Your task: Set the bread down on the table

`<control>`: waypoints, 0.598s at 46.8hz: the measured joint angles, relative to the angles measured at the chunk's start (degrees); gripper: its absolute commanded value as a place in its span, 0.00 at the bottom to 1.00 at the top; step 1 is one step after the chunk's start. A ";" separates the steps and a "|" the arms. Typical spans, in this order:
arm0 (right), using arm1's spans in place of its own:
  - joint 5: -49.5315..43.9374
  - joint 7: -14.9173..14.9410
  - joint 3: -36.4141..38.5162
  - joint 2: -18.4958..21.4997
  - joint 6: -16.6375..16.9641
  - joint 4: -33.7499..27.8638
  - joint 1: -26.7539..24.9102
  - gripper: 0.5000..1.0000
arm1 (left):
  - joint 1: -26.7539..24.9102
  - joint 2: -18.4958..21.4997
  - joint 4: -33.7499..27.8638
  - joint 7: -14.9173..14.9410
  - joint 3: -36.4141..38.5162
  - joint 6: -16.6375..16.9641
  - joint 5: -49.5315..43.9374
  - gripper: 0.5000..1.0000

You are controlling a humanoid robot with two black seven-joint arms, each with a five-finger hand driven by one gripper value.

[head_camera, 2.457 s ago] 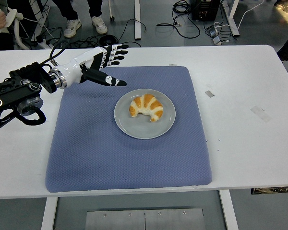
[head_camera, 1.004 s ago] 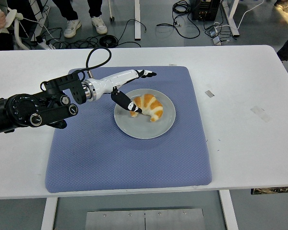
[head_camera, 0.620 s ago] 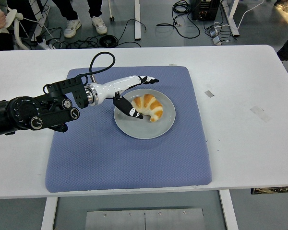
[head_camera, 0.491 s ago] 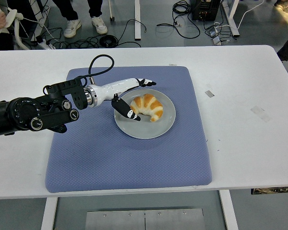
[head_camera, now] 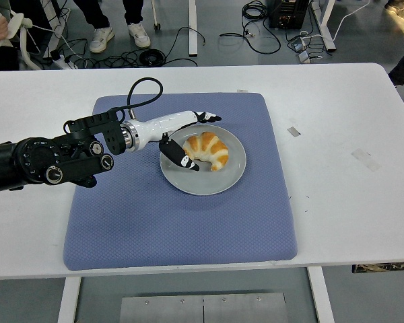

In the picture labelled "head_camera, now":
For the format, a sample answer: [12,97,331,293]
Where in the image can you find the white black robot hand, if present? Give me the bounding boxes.
[134,110,222,173]

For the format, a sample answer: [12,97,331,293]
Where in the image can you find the golden croissant bread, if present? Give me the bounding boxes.
[182,131,230,172]

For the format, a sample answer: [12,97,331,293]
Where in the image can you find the grey round plate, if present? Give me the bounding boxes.
[160,124,248,196]

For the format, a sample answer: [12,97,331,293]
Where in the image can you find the blue quilted mat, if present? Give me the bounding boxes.
[63,92,298,272]

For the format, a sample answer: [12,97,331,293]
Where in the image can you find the white desk leg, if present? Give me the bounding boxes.
[187,0,199,57]

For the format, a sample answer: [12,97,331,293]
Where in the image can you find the white pole with caster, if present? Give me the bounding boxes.
[150,0,162,32]

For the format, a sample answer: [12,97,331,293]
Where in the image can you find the standing person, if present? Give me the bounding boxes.
[73,0,152,54]

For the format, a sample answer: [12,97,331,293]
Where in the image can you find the white power strip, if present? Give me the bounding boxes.
[51,53,79,71]

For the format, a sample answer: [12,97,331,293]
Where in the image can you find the white chair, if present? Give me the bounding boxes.
[9,9,43,71]

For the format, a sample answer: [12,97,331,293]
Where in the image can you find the black equipment box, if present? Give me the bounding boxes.
[268,0,310,30]

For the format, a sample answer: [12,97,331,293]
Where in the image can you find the white desk foot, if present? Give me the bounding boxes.
[310,0,337,52]

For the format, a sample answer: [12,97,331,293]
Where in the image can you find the white table leg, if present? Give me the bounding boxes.
[306,266,336,323]
[57,276,82,323]

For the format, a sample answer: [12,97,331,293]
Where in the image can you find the large clear tape piece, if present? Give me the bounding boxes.
[351,148,382,173]

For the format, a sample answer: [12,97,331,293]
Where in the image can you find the person's shoes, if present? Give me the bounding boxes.
[384,0,404,18]

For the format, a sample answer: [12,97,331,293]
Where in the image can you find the coiled black cable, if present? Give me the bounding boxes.
[139,48,165,67]

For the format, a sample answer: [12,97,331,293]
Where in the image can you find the long black floor cable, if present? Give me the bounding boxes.
[163,26,208,67]

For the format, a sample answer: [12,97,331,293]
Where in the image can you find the looped black cable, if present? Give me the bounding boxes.
[220,0,282,55]

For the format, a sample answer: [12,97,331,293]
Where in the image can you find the white cable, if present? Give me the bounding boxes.
[333,0,371,40]

